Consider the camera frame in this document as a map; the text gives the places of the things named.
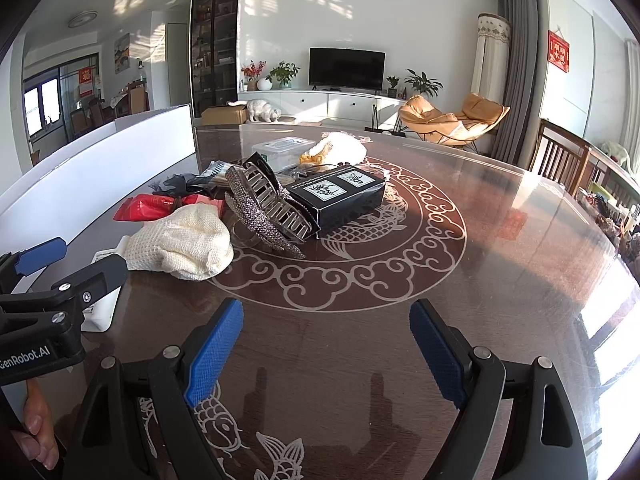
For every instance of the green potted plant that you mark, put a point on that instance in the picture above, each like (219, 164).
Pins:
(283, 74)

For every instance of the white cat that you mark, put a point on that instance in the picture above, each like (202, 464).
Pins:
(259, 110)

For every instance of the potted plant right of tv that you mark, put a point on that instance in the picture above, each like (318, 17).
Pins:
(423, 84)

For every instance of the black feather hair accessory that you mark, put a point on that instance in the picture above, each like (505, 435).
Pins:
(182, 185)

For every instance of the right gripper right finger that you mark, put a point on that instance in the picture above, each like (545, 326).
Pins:
(542, 439)

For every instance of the clear plastic storage box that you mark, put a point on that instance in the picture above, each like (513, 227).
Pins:
(283, 153)

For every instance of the black television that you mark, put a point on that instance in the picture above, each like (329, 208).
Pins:
(346, 68)

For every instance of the rhinestone hair claw clip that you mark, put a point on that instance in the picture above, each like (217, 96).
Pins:
(267, 209)

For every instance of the brown cardboard box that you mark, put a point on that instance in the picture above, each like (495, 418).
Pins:
(224, 115)

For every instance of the cotton swab packet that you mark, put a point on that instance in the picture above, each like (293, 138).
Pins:
(216, 170)

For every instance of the cream knitted cloth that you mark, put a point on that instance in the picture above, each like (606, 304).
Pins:
(191, 244)

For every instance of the orange lounge chair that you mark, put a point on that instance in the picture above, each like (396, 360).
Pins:
(477, 117)

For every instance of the grey curtain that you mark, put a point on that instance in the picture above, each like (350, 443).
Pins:
(523, 16)

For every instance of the white tv cabinet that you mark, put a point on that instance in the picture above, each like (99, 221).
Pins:
(331, 108)

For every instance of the red wall hanging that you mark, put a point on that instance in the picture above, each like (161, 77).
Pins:
(558, 53)

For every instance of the red flower vase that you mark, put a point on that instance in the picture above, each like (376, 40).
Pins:
(251, 73)

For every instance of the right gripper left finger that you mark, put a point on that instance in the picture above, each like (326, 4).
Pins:
(111, 439)

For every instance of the dark glass display cabinet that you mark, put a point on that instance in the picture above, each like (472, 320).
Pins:
(213, 43)

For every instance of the covered standing air conditioner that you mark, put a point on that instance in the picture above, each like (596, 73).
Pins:
(491, 56)

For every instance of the left hand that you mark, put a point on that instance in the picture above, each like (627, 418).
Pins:
(38, 443)

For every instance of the small potted plant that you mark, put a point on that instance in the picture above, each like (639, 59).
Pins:
(393, 82)

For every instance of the cream yellow rolled cloth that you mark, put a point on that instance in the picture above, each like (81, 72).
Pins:
(336, 148)

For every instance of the red candy wrapper bag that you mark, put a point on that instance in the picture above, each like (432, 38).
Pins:
(147, 207)

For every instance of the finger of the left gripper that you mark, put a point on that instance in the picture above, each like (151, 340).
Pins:
(20, 264)
(92, 283)

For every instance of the black gift box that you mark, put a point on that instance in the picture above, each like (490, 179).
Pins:
(339, 196)

